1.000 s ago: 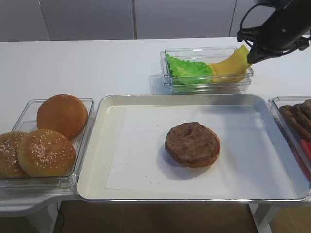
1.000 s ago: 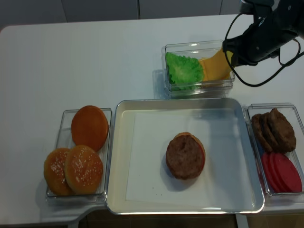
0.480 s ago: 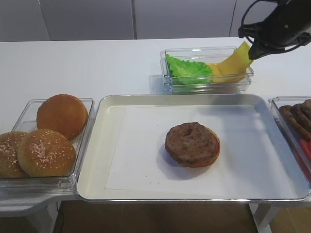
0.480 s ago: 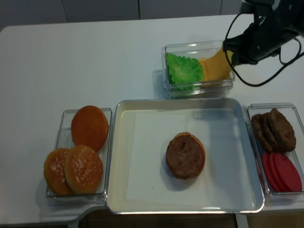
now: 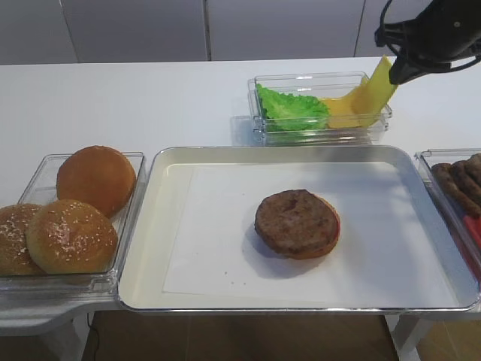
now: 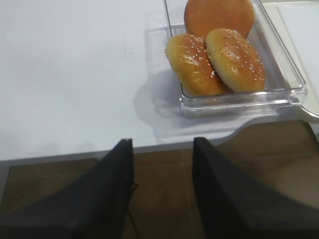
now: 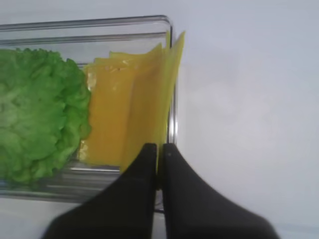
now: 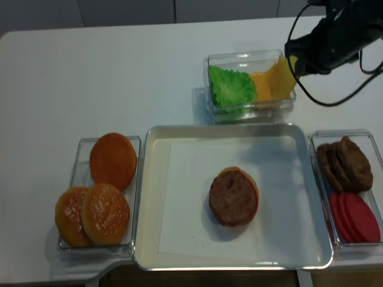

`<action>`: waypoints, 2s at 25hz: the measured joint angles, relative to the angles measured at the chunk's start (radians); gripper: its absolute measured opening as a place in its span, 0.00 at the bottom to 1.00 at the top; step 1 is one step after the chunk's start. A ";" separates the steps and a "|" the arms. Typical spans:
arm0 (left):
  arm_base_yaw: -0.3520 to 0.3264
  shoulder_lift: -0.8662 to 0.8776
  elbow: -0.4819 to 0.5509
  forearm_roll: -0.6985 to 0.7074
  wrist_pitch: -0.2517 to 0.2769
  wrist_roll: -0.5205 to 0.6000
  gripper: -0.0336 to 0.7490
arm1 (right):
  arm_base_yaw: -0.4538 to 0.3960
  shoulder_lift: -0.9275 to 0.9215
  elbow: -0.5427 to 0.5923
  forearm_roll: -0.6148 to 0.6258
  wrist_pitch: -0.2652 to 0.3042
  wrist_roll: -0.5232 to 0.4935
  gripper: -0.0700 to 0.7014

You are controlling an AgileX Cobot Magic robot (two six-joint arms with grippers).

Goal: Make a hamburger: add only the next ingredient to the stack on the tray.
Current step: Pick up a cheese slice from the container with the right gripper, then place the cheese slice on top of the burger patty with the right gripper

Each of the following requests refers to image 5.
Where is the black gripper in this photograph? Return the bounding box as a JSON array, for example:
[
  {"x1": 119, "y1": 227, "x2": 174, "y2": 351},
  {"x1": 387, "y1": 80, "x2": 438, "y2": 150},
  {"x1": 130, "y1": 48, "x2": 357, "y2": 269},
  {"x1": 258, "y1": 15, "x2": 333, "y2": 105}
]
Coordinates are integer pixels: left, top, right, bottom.
[{"x1": 374, "y1": 0, "x2": 480, "y2": 86}]

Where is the yellow cheese slice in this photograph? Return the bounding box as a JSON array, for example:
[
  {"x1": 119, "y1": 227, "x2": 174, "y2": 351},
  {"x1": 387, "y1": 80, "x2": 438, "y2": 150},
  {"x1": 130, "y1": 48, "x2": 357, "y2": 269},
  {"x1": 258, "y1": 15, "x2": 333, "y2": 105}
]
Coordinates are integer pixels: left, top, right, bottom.
[{"x1": 351, "y1": 56, "x2": 398, "y2": 115}]

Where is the clear lettuce cheese container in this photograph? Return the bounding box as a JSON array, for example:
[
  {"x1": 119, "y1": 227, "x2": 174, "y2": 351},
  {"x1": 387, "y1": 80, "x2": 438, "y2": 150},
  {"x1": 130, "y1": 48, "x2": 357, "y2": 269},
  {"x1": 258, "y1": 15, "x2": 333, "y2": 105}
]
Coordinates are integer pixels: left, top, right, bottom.
[{"x1": 231, "y1": 72, "x2": 392, "y2": 146}]

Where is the green lettuce leaf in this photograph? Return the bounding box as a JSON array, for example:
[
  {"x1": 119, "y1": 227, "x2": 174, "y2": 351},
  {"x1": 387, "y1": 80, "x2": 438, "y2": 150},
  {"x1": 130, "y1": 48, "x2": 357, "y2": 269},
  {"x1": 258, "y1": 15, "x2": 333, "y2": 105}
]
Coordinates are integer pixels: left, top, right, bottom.
[{"x1": 256, "y1": 84, "x2": 330, "y2": 132}]

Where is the orange cheese slice in container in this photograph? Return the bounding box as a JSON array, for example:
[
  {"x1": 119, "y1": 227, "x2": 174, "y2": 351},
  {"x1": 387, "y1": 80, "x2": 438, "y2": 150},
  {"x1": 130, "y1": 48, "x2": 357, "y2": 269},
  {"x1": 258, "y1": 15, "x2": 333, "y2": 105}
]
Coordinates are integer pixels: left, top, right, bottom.
[{"x1": 320, "y1": 98, "x2": 376, "y2": 129}]

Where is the clear patty tomato container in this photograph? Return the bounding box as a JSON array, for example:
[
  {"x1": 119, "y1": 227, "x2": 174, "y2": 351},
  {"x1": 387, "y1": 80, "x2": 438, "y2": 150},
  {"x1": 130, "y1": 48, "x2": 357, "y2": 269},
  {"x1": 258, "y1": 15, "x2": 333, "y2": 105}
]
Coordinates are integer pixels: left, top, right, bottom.
[{"x1": 415, "y1": 149, "x2": 480, "y2": 281}]

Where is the front brown patty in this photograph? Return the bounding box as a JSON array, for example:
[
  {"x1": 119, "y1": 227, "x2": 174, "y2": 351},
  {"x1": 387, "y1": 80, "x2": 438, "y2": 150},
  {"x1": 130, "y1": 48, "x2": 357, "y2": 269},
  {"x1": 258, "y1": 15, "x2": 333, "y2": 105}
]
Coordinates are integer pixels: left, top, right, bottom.
[{"x1": 465, "y1": 153, "x2": 481, "y2": 199}]

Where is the middle brown patty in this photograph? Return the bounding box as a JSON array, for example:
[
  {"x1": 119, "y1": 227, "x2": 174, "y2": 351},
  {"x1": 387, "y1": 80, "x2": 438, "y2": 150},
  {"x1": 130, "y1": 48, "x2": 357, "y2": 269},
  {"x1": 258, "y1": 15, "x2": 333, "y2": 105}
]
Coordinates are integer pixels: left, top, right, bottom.
[{"x1": 450, "y1": 161, "x2": 480, "y2": 207}]

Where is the back brown patty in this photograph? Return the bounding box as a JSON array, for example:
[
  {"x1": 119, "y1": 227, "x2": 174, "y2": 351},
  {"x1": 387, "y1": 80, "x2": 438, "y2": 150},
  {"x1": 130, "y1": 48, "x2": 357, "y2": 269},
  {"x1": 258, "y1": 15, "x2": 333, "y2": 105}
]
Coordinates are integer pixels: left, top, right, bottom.
[{"x1": 431, "y1": 163, "x2": 480, "y2": 218}]

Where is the front red tomato slice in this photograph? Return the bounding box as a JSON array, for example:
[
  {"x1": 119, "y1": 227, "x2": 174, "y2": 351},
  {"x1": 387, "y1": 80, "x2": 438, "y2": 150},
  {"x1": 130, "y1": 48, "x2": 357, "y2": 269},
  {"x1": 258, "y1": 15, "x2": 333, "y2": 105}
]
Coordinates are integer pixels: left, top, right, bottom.
[{"x1": 462, "y1": 215, "x2": 480, "y2": 261}]

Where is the bottom bun on tray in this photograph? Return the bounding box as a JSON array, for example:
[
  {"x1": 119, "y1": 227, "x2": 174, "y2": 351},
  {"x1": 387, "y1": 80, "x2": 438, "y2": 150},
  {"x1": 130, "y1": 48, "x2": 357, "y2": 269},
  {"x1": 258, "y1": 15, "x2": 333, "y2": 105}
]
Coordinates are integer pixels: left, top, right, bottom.
[{"x1": 282, "y1": 194, "x2": 339, "y2": 259}]

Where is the white paper sheet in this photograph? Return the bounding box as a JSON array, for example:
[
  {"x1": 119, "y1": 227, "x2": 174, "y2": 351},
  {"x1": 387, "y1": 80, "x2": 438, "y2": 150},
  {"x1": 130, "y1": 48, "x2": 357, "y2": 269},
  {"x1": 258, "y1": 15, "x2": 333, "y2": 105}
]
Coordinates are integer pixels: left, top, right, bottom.
[{"x1": 164, "y1": 162, "x2": 476, "y2": 308}]

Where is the brown patty on tray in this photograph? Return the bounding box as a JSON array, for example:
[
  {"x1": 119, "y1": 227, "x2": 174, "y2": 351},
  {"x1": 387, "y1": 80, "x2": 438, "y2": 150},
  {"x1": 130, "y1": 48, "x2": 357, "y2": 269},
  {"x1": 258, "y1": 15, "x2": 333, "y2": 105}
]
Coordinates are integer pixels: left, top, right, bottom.
[{"x1": 254, "y1": 190, "x2": 336, "y2": 256}]

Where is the metal serving tray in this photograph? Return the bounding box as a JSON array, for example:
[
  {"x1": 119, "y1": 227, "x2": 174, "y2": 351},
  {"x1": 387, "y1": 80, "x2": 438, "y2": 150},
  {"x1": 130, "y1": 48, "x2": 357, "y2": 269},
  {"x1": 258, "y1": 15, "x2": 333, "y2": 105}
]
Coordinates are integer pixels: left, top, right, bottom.
[{"x1": 118, "y1": 146, "x2": 480, "y2": 313}]

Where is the plain orange bun half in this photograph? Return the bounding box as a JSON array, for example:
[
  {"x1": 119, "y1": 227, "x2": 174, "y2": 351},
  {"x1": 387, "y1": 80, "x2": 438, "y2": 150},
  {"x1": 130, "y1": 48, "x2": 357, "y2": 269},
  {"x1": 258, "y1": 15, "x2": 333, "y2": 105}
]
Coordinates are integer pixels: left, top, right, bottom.
[{"x1": 56, "y1": 146, "x2": 136, "y2": 218}]

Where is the right sesame bun top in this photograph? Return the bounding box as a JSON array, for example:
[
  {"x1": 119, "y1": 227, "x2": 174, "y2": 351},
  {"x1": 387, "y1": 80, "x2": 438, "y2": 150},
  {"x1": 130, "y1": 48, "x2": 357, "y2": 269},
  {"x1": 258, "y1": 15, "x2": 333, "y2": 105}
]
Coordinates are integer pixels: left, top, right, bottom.
[{"x1": 26, "y1": 199, "x2": 118, "y2": 275}]

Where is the sesame bun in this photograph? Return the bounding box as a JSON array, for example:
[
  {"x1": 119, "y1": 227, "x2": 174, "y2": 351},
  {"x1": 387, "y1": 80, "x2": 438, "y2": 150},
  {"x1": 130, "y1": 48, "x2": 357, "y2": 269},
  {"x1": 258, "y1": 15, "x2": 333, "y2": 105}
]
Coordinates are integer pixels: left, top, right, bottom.
[
  {"x1": 1, "y1": 203, "x2": 44, "y2": 276},
  {"x1": 26, "y1": 199, "x2": 118, "y2": 275}
]

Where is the clear bun container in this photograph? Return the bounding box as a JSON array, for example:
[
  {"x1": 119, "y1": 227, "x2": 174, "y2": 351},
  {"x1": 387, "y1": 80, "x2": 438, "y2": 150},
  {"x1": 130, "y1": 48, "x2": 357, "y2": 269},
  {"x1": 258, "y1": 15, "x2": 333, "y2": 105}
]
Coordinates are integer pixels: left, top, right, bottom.
[{"x1": 1, "y1": 152, "x2": 147, "y2": 297}]

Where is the left sesame bun top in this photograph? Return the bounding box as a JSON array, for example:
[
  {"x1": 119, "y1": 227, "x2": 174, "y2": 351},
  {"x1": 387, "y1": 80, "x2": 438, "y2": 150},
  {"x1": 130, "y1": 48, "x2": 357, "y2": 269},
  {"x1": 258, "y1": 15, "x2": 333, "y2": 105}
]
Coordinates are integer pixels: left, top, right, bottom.
[{"x1": 1, "y1": 203, "x2": 44, "y2": 276}]

